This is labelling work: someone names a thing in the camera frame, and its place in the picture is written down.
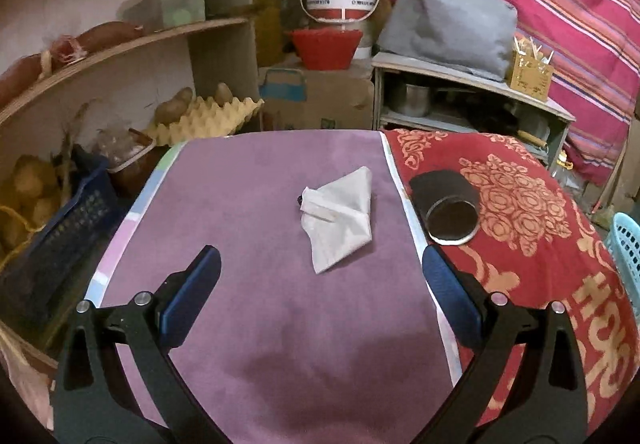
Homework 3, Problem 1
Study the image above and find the black round can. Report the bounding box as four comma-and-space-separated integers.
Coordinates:
409, 170, 480, 247

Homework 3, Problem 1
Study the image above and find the grey paper trash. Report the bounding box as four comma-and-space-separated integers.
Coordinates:
299, 167, 373, 275

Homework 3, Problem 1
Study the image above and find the red gold patterned towel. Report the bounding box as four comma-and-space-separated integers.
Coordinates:
385, 130, 639, 432

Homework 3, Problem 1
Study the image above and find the dark blue plastic crate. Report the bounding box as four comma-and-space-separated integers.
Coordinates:
1, 145, 122, 323

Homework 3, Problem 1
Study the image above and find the light blue plastic basket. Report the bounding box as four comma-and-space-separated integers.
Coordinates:
604, 212, 640, 323

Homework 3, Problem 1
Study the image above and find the small oil bottle on floor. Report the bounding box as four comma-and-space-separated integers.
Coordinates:
551, 150, 574, 193

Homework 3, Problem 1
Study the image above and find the purple table cloth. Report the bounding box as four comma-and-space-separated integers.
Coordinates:
87, 130, 462, 443

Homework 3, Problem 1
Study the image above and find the grey low cabinet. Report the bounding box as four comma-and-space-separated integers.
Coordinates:
372, 52, 575, 170

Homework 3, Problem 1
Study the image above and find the yellow chopstick holder box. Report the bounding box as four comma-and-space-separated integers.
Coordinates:
506, 35, 554, 102

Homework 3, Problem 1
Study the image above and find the yellow egg carton tray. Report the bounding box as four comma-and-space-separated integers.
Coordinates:
143, 97, 265, 146

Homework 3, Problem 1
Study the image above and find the cardboard box under basin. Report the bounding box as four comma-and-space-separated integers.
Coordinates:
258, 62, 374, 131

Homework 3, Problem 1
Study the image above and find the grey cloth covered appliance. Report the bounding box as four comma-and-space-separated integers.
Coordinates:
378, 0, 518, 82

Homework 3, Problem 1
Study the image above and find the red plastic basin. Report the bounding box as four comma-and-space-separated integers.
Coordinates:
291, 28, 362, 71

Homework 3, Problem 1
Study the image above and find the wooden corner shelf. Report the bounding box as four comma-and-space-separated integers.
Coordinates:
1, 0, 257, 176

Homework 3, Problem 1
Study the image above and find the clear plastic container on shelf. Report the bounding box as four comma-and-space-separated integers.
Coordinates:
117, 0, 206, 33

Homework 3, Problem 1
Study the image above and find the large cooking oil jug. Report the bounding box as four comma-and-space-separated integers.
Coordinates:
253, 0, 299, 68

